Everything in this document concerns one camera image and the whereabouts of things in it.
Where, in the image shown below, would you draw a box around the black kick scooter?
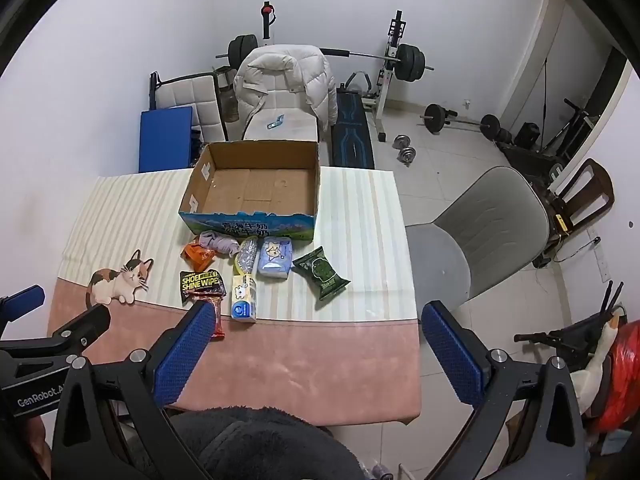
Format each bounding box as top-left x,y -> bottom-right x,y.
542,99 -> 601,161

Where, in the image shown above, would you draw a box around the green snack packet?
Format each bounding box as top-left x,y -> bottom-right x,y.
291,246 -> 351,302

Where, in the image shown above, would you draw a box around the cardboard box with blue print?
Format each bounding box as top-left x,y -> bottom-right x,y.
178,141 -> 321,241

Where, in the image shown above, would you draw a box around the racked barbell with black plates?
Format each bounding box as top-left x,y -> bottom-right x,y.
216,35 -> 435,82

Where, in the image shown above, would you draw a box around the small floor barbell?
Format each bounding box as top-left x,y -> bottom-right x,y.
419,104 -> 501,141

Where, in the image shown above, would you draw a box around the white door frame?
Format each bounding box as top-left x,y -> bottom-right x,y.
500,0 -> 631,131

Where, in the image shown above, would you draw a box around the white barbell rack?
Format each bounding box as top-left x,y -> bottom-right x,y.
260,2 -> 408,143

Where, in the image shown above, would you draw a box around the black router antennas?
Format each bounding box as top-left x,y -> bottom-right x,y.
602,280 -> 626,311

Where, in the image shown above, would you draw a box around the white blue milk carton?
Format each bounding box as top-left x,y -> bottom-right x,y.
230,275 -> 259,323

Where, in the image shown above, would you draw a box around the black handlebar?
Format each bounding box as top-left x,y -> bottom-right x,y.
514,310 -> 616,361

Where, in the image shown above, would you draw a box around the black floor cable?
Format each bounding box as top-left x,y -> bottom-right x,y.
550,237 -> 601,263

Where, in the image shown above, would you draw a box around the red plastic bag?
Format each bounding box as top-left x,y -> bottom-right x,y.
592,320 -> 640,436

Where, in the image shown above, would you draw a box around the white goose plush toy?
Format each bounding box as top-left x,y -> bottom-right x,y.
570,307 -> 626,411

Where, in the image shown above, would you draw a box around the white down jacket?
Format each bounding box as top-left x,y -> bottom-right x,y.
234,45 -> 337,133

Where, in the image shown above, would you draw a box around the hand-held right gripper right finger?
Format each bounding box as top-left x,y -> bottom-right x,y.
421,301 -> 588,480

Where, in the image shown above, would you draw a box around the red snack packet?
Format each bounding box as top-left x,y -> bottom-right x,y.
200,294 -> 226,342

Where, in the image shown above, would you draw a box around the white quilted chair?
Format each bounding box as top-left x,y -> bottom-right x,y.
150,72 -> 228,143

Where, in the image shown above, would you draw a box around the blue folded mat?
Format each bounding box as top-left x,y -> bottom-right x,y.
138,106 -> 194,173

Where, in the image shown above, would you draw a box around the black blue weight bench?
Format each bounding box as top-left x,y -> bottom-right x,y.
330,87 -> 376,170

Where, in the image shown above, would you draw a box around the person's dark fleece clothing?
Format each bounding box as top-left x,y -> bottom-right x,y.
165,405 -> 366,480

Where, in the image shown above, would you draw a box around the grey office chair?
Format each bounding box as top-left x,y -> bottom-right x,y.
405,166 -> 551,306

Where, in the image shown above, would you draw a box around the black shoe wipes packet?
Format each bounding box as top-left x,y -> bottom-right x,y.
179,270 -> 228,306

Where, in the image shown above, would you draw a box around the orange snack packet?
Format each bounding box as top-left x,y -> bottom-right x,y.
181,242 -> 216,271

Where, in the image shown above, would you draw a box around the small black box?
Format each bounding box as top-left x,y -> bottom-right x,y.
515,122 -> 541,148

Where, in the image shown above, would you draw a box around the grey purple sock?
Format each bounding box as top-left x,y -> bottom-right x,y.
197,230 -> 243,257

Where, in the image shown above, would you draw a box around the brown wooden chair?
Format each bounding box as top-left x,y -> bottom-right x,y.
532,158 -> 615,268

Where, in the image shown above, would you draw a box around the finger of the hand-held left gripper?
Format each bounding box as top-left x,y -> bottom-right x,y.
0,285 -> 46,333
0,304 -> 112,361

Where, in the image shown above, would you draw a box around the blue tissue pack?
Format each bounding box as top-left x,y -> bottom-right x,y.
256,236 -> 293,279

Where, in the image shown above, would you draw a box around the striped pink cat-print tablecloth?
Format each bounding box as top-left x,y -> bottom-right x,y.
47,166 -> 421,426

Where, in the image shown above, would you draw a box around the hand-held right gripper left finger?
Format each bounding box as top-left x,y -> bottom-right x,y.
52,299 -> 221,480

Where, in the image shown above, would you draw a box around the black exercise equipment base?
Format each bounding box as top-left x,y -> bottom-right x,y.
500,142 -> 566,181

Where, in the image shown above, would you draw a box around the clear yellow plastic packet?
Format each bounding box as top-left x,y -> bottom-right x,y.
231,238 -> 261,277

